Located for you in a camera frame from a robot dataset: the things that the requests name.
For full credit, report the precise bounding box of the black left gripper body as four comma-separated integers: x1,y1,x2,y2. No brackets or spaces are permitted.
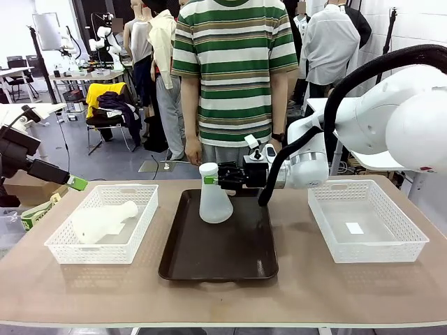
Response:
0,126,42,179

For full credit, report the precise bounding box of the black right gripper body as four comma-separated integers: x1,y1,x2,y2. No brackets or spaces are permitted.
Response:
242,156,271,190

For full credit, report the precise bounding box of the white plastic conical flask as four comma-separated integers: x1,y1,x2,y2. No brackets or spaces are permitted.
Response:
71,200,141,245
198,162,234,224

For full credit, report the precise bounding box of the person's left forearm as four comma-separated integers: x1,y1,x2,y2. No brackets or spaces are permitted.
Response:
270,69,291,135

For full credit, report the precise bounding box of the person's right forearm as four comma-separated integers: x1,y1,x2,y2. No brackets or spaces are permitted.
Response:
179,75,204,140

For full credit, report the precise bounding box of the person's right hand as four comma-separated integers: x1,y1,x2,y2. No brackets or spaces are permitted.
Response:
184,137,205,166

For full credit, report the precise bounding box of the cardboard box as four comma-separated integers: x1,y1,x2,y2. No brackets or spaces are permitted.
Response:
2,170,70,207

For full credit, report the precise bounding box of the metal floor socket plate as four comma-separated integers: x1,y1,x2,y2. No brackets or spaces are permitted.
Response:
138,160,191,174

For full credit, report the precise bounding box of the dark brown plastic tray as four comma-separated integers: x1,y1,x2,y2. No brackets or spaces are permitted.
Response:
158,188,279,282

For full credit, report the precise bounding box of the red and black box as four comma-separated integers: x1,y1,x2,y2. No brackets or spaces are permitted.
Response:
61,89,85,113

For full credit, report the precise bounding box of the black office chair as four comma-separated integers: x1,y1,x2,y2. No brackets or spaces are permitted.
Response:
5,55,40,103

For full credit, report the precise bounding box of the black tripod stand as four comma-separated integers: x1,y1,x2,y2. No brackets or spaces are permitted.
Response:
375,6,400,84
27,26,59,105

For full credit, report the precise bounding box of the chair piled with clothes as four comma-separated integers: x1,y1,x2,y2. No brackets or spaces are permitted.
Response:
85,82,143,154

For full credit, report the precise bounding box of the white perforated plastic basket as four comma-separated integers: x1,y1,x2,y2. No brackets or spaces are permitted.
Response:
44,184,160,265
307,179,430,265

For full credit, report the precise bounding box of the person in striped shirt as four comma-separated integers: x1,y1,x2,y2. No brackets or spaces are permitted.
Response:
170,0,300,168

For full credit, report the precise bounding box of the grey whiteboard panel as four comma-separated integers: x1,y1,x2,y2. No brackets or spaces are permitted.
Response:
32,13,63,52

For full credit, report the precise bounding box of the mannequin in white dress shirt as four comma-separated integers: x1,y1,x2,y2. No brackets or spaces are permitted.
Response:
300,0,361,99

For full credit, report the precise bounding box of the mannequin in white tank top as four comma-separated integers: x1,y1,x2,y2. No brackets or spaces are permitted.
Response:
124,0,156,121

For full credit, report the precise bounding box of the black hanging jacket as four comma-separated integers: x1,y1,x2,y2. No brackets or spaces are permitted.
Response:
344,6,373,50

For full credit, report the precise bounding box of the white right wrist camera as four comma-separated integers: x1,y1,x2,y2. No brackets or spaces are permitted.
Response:
243,134,263,162

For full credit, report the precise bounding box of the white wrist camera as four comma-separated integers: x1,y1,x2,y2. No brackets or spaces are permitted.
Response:
19,104,42,125
243,134,263,162

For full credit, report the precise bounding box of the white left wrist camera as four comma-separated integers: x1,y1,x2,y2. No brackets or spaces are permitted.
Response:
19,104,42,125

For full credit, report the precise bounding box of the black right arm cable sleeve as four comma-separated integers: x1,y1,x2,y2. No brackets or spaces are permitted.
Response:
257,44,447,207

